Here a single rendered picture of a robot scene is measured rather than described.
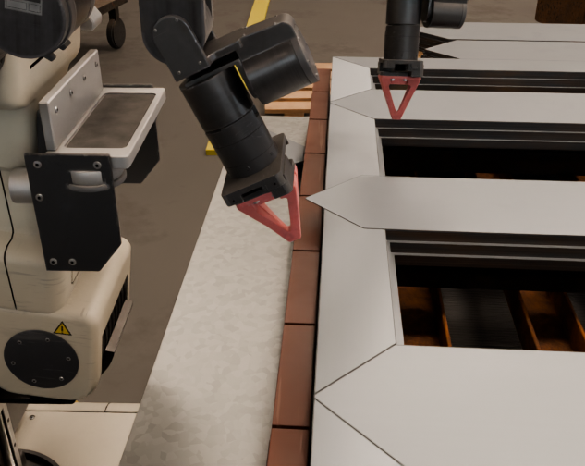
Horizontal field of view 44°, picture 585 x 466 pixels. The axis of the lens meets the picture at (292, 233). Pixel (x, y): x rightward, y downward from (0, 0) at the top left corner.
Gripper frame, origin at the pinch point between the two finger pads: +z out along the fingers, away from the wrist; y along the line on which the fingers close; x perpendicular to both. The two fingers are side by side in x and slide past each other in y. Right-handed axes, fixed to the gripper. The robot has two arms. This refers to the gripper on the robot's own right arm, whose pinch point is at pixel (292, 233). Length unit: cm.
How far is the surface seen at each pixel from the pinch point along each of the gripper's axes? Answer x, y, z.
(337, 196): 0.0, 33.7, 14.3
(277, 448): 8.0, -15.2, 14.6
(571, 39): -59, 135, 45
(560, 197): -31, 35, 29
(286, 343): 7.9, 1.9, 14.8
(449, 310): -7, 48, 53
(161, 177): 102, 220, 64
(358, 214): -2.6, 27.6, 15.5
